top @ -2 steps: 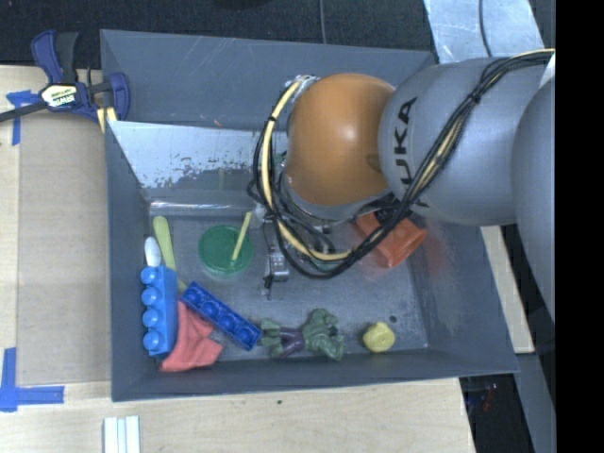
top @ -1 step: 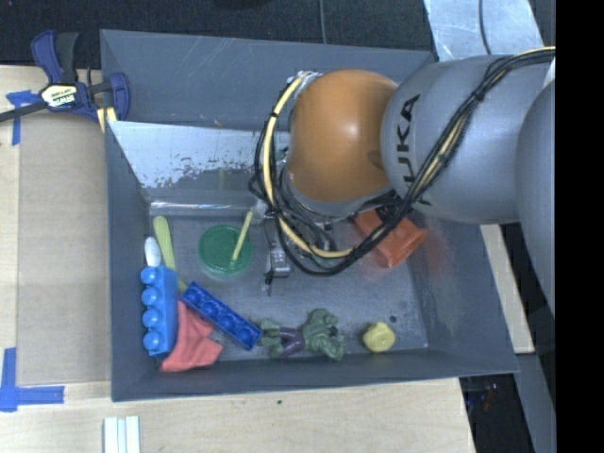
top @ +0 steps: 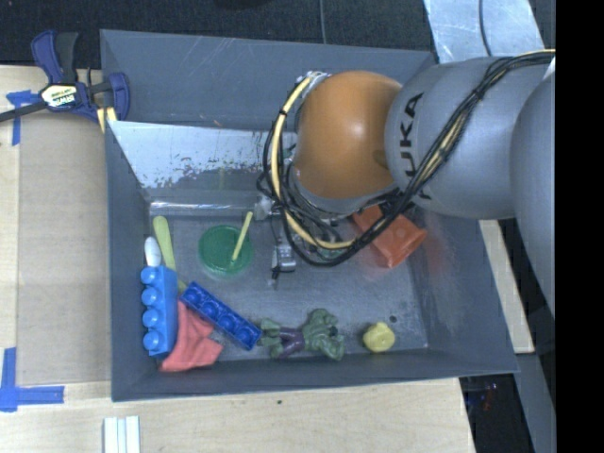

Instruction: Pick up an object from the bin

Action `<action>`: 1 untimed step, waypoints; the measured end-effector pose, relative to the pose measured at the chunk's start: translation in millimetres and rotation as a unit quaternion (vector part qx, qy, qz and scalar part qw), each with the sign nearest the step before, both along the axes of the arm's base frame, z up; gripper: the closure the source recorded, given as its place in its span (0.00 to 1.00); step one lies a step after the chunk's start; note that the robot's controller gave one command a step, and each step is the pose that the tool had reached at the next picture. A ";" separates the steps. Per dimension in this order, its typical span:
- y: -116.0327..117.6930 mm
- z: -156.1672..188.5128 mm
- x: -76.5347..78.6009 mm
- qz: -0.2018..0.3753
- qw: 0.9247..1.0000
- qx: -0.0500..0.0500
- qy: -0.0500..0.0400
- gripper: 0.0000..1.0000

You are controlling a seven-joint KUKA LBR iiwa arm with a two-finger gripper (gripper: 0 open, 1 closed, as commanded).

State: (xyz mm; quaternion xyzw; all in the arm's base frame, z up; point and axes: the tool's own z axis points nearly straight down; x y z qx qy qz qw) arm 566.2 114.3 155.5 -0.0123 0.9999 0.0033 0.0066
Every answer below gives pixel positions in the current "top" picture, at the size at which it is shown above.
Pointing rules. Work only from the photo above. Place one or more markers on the thin yellow stick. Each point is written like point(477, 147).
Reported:
point(241, 236)

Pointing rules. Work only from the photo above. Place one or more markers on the white oval piece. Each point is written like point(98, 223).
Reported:
point(152, 253)

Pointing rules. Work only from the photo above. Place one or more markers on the yellow toy duck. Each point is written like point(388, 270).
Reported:
point(378, 338)

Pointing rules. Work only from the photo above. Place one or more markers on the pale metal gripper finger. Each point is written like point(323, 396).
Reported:
point(284, 257)
point(264, 208)

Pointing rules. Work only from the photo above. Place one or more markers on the orange toy block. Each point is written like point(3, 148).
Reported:
point(401, 243)

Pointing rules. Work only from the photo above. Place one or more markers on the green toy figure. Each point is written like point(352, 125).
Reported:
point(316, 335)

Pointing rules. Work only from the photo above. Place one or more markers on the grey metal bin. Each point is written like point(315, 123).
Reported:
point(330, 300)

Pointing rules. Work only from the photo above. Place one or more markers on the green round cup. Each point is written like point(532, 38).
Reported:
point(217, 253)

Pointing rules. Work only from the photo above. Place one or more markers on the light blue toy brick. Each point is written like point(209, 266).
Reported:
point(158, 309)

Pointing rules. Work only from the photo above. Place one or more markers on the red cloth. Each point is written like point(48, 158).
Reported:
point(191, 347)

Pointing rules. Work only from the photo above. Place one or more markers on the dark blue toy brick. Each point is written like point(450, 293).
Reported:
point(222, 316)

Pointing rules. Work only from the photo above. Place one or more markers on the yellow-green flat spatula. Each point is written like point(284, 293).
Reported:
point(162, 239)

